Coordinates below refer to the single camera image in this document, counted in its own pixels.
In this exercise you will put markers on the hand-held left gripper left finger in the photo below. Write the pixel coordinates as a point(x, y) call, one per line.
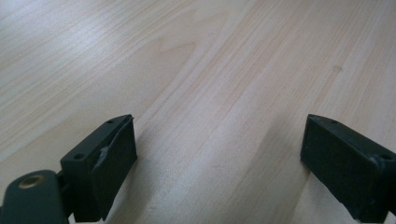
point(102, 168)

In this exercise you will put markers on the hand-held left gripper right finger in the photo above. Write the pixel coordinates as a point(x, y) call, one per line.
point(345, 171)

